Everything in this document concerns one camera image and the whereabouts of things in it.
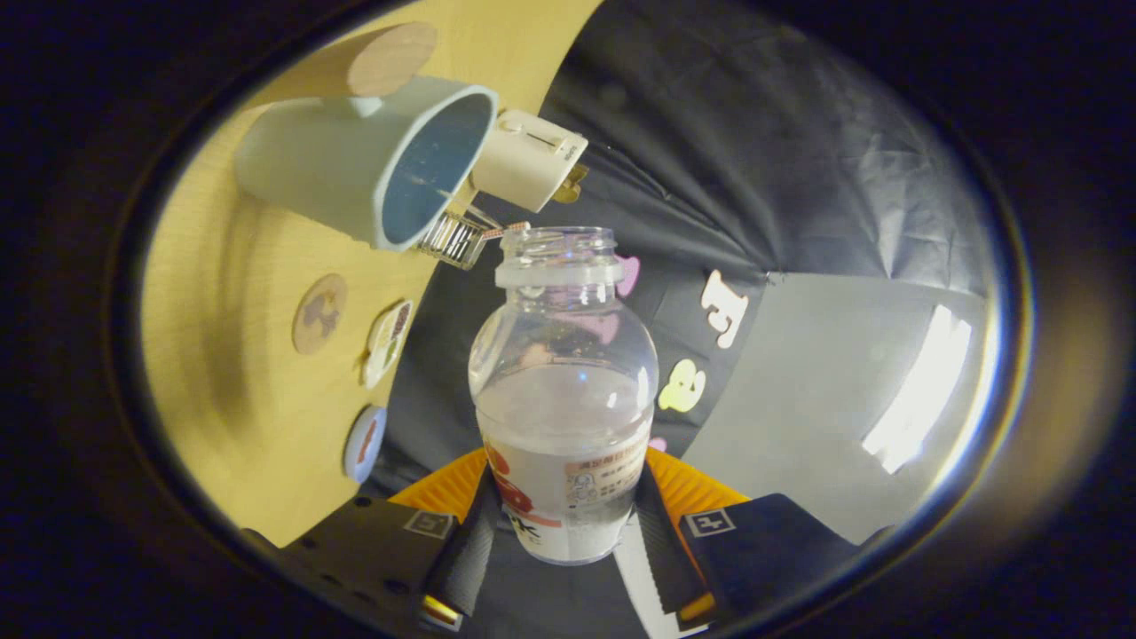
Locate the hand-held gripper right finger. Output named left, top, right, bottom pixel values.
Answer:
left=635, top=446, right=860, bottom=627

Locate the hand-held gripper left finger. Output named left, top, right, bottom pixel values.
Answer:
left=280, top=446, right=500, bottom=633

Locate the clear juice bottle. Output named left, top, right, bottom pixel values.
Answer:
left=468, top=226, right=659, bottom=565

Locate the round patterned coaster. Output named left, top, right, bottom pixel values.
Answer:
left=292, top=272, right=349, bottom=356

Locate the pale green cup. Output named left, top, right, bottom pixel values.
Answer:
left=235, top=21, right=500, bottom=252

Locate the blue plate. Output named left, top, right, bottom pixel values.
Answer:
left=343, top=406, right=388, bottom=484

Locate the white divided sauce dish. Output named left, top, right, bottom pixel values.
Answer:
left=360, top=299, right=414, bottom=391

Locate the ceiling light panel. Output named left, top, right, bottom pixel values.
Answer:
left=861, top=304, right=974, bottom=476

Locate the wooden table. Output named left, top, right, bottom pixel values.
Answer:
left=140, top=0, right=604, bottom=547

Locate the brown toast slice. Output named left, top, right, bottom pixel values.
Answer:
left=555, top=162, right=589, bottom=205

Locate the white toaster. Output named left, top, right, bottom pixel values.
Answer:
left=469, top=108, right=589, bottom=214

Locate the black backdrop cloth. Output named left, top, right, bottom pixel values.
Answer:
left=364, top=0, right=990, bottom=639

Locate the metal wire holder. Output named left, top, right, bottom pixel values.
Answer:
left=414, top=206, right=491, bottom=271

